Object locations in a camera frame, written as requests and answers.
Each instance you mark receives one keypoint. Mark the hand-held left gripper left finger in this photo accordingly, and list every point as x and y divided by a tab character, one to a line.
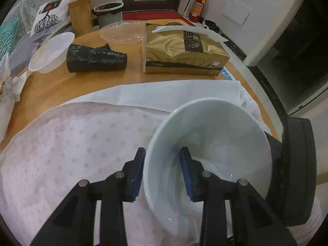
135	174

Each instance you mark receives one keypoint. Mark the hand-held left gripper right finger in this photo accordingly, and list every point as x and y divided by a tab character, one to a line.
185	169

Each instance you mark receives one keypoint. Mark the white ceramic bowl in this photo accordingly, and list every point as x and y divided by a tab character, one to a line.
217	123

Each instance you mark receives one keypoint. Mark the white dotted cloth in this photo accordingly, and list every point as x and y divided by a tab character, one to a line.
64	146

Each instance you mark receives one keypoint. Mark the blue packet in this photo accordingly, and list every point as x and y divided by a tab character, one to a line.
228	75

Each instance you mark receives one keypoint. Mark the gold tissue box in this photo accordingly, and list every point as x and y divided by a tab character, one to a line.
169	48

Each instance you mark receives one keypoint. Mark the black trash bag roll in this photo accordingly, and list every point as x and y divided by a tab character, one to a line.
94	59

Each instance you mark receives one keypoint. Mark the clear plastic lid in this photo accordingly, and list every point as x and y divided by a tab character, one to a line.
120	33

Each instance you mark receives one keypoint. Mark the white plastic bag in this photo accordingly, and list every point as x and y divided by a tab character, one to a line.
6	107

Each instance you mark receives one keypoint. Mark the white plastic disposable bowl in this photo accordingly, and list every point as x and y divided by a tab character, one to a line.
48	53

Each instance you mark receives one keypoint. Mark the red door mat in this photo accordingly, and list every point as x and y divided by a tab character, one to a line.
153	14

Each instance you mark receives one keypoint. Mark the grey trash bin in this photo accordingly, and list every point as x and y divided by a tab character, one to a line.
107	18

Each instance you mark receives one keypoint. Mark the red fire extinguisher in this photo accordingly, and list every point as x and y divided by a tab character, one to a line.
198	7

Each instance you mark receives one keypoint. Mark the grey sofa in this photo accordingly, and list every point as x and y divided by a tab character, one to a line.
23	51

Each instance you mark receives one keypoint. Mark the wooden sofa armrest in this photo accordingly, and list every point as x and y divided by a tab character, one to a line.
80	12

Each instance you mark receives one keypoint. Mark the white tree print cushion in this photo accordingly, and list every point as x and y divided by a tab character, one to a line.
48	12

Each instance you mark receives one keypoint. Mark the teal cushion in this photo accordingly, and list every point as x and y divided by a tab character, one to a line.
7	38

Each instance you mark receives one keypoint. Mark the white wall panel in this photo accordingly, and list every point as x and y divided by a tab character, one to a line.
235	12

